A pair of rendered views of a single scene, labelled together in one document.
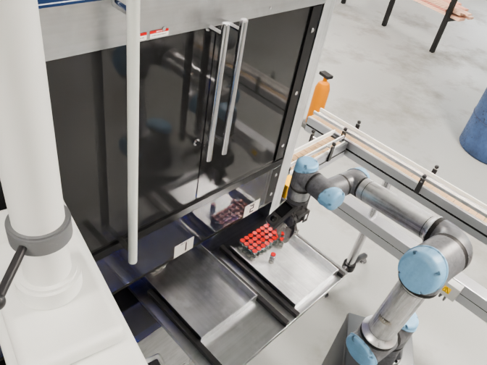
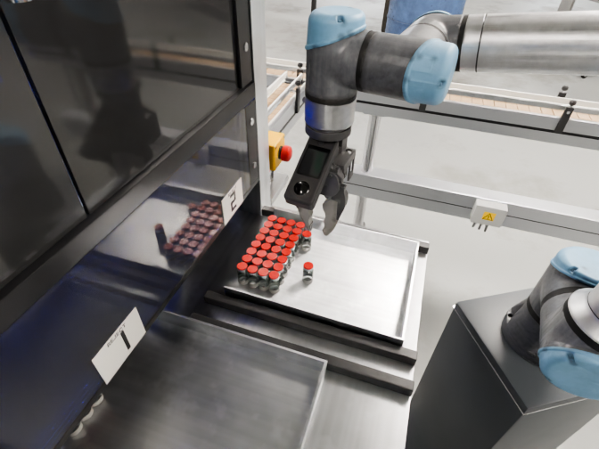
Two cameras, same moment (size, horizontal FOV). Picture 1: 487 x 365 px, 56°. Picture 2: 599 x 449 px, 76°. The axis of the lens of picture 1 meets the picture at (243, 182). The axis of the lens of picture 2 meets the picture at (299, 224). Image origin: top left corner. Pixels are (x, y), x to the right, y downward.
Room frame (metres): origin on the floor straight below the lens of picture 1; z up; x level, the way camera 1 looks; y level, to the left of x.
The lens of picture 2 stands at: (0.72, 0.04, 1.49)
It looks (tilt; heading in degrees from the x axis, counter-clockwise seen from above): 41 degrees down; 339
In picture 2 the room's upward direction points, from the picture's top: 2 degrees clockwise
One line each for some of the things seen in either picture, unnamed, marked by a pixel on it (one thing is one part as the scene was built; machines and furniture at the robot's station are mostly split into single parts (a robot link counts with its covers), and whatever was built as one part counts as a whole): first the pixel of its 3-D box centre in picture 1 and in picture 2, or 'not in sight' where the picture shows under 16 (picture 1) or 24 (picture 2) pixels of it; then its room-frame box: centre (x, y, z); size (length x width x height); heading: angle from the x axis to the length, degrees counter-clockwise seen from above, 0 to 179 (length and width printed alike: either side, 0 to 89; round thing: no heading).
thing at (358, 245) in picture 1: (367, 227); (364, 186); (1.99, -0.76, 0.46); 0.09 x 0.09 x 0.77; 52
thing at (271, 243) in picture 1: (267, 245); (288, 255); (1.26, -0.14, 0.90); 0.18 x 0.02 x 0.05; 142
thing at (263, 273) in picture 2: (263, 242); (278, 252); (1.27, -0.13, 0.90); 0.18 x 0.02 x 0.05; 142
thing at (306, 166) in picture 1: (304, 174); (335, 55); (1.21, -0.19, 1.32); 0.09 x 0.08 x 0.11; 44
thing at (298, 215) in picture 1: (295, 208); (327, 155); (1.22, -0.20, 1.16); 0.09 x 0.08 x 0.12; 136
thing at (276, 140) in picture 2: (285, 185); (267, 150); (1.55, -0.18, 1.00); 0.08 x 0.07 x 0.07; 52
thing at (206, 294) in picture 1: (197, 285); (194, 407); (1.01, 0.09, 0.90); 0.34 x 0.26 x 0.04; 52
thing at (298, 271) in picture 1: (283, 260); (327, 268); (1.21, -0.21, 0.90); 0.34 x 0.26 x 0.04; 52
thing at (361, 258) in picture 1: (346, 269); not in sight; (1.99, -0.76, 0.07); 0.50 x 0.08 x 0.14; 142
